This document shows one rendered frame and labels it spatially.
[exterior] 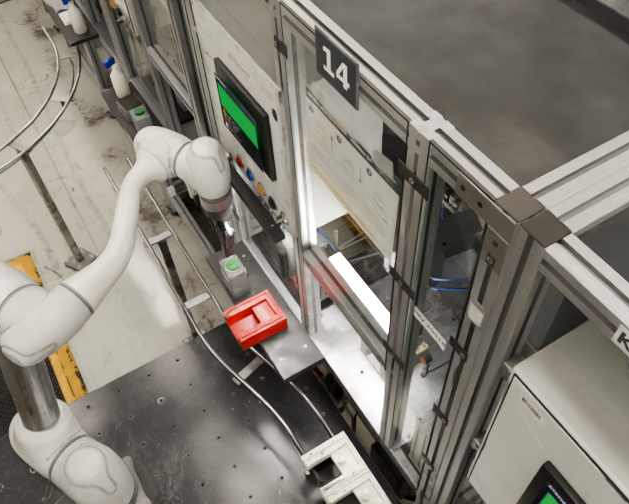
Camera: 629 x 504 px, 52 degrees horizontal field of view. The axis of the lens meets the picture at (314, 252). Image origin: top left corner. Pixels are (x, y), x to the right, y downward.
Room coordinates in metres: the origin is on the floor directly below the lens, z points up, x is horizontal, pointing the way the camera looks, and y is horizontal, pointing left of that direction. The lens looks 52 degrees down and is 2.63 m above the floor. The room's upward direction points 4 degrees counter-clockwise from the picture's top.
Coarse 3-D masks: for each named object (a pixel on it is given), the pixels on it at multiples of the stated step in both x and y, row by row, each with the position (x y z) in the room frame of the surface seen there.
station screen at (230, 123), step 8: (216, 80) 1.26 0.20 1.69; (224, 88) 1.22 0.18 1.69; (232, 96) 1.18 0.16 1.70; (240, 104) 1.15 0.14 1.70; (224, 112) 1.25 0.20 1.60; (248, 112) 1.11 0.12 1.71; (224, 120) 1.26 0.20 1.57; (232, 120) 1.21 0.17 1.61; (232, 128) 1.22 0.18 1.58; (240, 128) 1.17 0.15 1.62; (256, 128) 1.08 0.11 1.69; (240, 136) 1.18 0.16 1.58; (256, 136) 1.09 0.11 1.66; (240, 144) 1.19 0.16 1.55; (248, 144) 1.14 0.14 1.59; (248, 152) 1.15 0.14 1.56; (256, 152) 1.10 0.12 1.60; (256, 160) 1.11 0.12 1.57
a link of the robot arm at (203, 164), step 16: (192, 144) 1.22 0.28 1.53; (208, 144) 1.21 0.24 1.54; (176, 160) 1.23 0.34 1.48; (192, 160) 1.18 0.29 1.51; (208, 160) 1.17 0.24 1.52; (224, 160) 1.20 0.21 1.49; (192, 176) 1.18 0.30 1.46; (208, 176) 1.16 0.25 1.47; (224, 176) 1.18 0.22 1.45; (208, 192) 1.16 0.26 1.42; (224, 192) 1.18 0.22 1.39
